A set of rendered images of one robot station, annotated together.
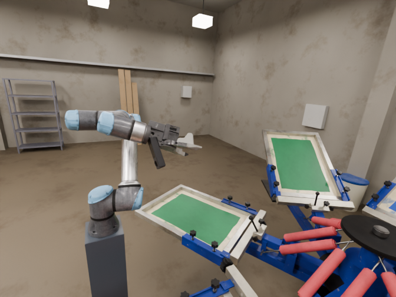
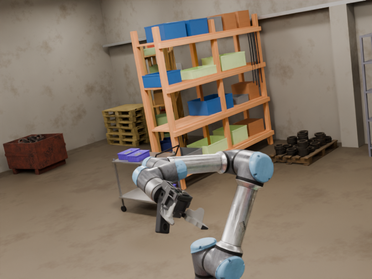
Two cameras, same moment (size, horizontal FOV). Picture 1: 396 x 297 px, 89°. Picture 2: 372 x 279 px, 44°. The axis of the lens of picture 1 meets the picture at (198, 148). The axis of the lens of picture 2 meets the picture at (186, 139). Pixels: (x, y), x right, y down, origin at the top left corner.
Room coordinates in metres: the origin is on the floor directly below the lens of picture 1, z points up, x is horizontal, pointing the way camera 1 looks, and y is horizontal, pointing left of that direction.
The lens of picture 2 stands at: (0.43, -1.29, 2.28)
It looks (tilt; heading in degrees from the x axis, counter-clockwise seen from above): 12 degrees down; 75
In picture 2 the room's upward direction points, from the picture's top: 10 degrees counter-clockwise
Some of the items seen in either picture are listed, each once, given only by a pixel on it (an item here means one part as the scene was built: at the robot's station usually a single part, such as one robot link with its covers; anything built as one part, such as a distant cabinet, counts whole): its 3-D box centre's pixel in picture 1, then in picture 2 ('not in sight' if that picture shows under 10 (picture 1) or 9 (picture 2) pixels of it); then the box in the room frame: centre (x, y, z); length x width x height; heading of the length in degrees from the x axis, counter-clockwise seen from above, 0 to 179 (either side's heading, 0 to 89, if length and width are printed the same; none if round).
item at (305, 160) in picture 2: not in sight; (303, 143); (4.33, 5.61, 0.20); 1.12 x 0.77 x 0.40; 28
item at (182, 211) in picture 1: (213, 211); not in sight; (1.32, -0.14, 1.05); 1.08 x 0.61 x 0.23; 57
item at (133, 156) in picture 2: not in sight; (149, 179); (1.46, 4.89, 0.45); 0.96 x 0.57 x 0.90; 118
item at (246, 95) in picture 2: not in sight; (210, 92); (3.04, 6.30, 1.30); 2.75 x 0.74 x 2.60; 28
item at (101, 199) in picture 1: (102, 200); (206, 254); (0.90, 0.47, 1.37); 0.13 x 0.12 x 0.14; 105
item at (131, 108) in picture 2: not in sight; (132, 124); (2.14, 10.01, 0.44); 1.23 x 0.85 x 0.88; 118
